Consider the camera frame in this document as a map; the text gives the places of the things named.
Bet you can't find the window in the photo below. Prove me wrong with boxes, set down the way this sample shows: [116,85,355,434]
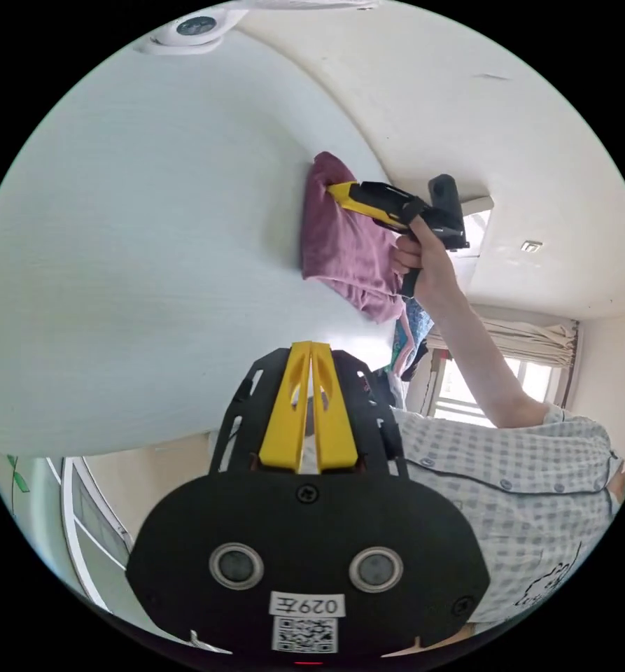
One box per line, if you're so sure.
[431,350,573,429]

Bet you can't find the person's body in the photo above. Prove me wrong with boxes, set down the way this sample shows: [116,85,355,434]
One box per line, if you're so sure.
[393,401,625,629]

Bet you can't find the beige curtain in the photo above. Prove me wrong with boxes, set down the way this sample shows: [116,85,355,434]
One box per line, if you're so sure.
[426,303,580,380]

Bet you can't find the pile of clothes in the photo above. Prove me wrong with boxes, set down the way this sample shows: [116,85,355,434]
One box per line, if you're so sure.
[389,295,435,383]

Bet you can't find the person's right hand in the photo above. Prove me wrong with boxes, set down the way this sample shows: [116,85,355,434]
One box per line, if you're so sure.
[390,215,458,303]

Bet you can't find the person's right forearm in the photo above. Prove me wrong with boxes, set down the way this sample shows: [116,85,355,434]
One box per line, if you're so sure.
[416,267,552,431]

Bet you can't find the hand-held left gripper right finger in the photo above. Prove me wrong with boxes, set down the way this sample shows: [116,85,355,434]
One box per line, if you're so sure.
[309,341,359,472]

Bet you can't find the bed with white cover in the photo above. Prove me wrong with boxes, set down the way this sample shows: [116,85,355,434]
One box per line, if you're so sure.
[0,30,400,459]

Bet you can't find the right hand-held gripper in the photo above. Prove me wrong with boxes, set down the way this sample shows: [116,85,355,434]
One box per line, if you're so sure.
[326,180,472,299]

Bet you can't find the white fan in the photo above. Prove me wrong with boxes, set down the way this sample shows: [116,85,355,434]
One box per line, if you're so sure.
[143,0,382,57]

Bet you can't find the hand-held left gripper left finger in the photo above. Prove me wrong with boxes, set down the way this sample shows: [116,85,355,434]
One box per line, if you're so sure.
[258,341,313,472]

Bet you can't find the purple pants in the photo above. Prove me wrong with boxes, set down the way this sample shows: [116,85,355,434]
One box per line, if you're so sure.
[300,150,404,326]

